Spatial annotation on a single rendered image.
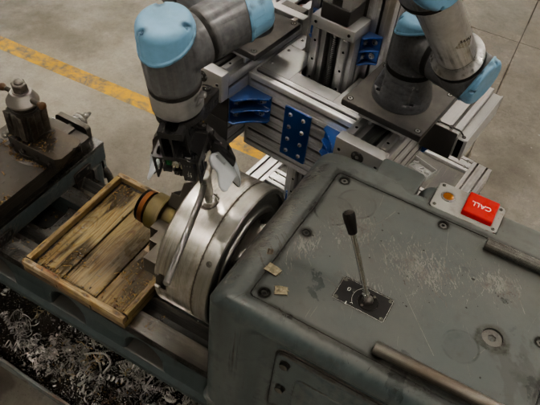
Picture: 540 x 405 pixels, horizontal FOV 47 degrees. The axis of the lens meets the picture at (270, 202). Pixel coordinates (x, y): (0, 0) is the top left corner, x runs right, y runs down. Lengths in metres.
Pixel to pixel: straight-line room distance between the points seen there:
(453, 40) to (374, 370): 0.65
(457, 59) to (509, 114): 2.46
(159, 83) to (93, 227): 0.85
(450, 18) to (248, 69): 0.74
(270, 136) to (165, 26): 1.12
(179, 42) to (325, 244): 0.49
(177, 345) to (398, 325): 0.57
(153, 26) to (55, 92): 2.77
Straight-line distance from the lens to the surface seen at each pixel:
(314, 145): 1.77
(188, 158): 0.92
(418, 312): 1.06
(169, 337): 1.43
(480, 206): 1.25
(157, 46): 0.77
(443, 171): 2.93
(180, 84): 0.81
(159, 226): 1.31
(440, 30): 1.23
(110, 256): 1.55
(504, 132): 3.64
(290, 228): 1.12
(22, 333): 1.89
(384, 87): 1.57
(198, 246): 1.16
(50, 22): 4.12
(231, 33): 0.83
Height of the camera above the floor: 2.10
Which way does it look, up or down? 47 degrees down
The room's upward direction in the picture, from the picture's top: 7 degrees clockwise
